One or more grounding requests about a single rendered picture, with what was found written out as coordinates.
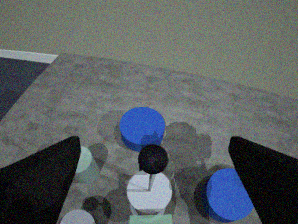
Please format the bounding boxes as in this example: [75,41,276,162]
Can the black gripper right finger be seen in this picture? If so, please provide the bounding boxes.
[229,136,298,224]

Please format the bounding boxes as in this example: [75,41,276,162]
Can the pale green square block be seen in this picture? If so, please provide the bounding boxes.
[129,214,172,224]

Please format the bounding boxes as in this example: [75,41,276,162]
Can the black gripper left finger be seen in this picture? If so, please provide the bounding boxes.
[0,136,81,224]

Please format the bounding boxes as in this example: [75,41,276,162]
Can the blue cylinder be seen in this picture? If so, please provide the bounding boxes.
[120,107,165,152]
[201,168,254,222]

